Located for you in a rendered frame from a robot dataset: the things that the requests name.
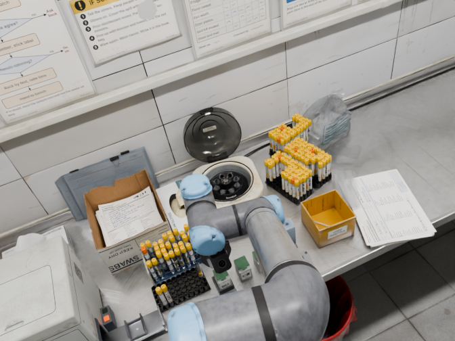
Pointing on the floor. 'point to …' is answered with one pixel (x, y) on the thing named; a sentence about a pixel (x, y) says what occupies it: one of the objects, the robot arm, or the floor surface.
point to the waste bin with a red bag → (340, 308)
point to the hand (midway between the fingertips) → (220, 268)
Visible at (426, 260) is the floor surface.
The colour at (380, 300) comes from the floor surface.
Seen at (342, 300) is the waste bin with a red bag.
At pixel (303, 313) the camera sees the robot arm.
